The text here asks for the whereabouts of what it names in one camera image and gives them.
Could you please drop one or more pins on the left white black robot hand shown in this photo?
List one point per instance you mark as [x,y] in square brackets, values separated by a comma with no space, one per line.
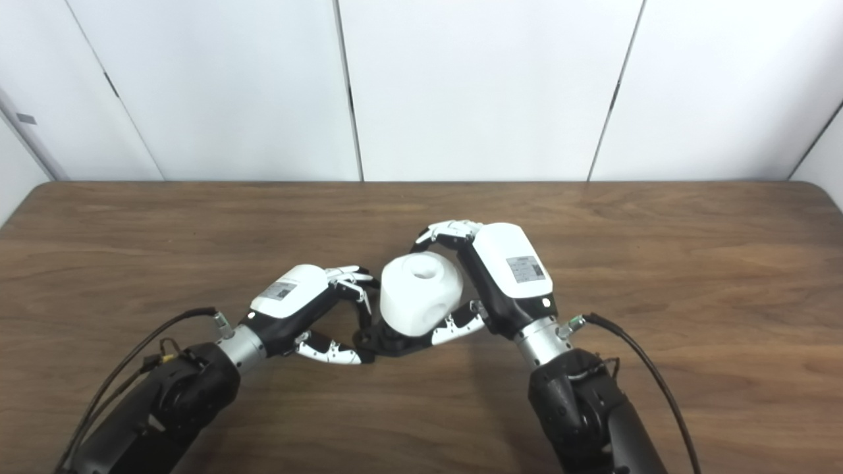
[290,293]

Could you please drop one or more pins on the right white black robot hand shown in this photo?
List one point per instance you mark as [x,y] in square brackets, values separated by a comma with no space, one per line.
[514,270]

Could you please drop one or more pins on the round white plastic piece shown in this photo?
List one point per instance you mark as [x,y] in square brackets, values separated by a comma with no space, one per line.
[408,303]

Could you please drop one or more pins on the black plastic holder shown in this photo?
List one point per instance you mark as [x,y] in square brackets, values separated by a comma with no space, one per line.
[395,345]

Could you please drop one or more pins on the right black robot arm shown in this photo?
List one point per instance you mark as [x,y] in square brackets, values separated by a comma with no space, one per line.
[579,408]

